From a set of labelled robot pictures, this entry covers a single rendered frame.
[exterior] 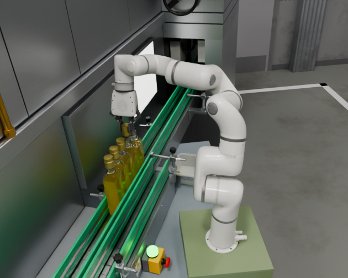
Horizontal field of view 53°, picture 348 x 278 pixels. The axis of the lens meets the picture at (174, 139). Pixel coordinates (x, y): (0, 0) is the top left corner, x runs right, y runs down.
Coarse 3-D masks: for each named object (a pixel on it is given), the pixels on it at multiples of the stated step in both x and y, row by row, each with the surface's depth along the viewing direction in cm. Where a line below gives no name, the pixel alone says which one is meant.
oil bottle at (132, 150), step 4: (132, 144) 146; (128, 148) 143; (132, 148) 143; (136, 148) 146; (128, 152) 143; (132, 152) 143; (136, 152) 147; (132, 156) 143; (136, 156) 147; (132, 160) 144; (136, 160) 148; (136, 164) 149; (136, 168) 149; (136, 172) 150
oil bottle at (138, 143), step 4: (132, 140) 148; (136, 140) 148; (140, 140) 150; (136, 144) 147; (140, 144) 150; (140, 148) 150; (140, 152) 151; (140, 156) 151; (140, 160) 152; (144, 160) 157; (140, 164) 153
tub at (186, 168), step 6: (180, 156) 180; (186, 156) 180; (192, 156) 179; (180, 162) 181; (186, 162) 182; (192, 162) 181; (180, 168) 181; (186, 168) 181; (192, 168) 181; (180, 174) 167; (186, 174) 166; (192, 174) 177; (210, 174) 176
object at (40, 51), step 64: (0, 0) 90; (64, 0) 115; (128, 0) 162; (0, 64) 92; (64, 64) 120; (0, 128) 95; (64, 128) 124; (0, 192) 98; (64, 192) 129; (0, 256) 101
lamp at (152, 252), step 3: (150, 246) 130; (153, 246) 130; (147, 249) 129; (150, 249) 129; (153, 249) 128; (156, 249) 129; (147, 252) 128; (150, 252) 128; (153, 252) 128; (156, 252) 128; (147, 255) 129; (150, 255) 128; (153, 255) 128; (156, 255) 129
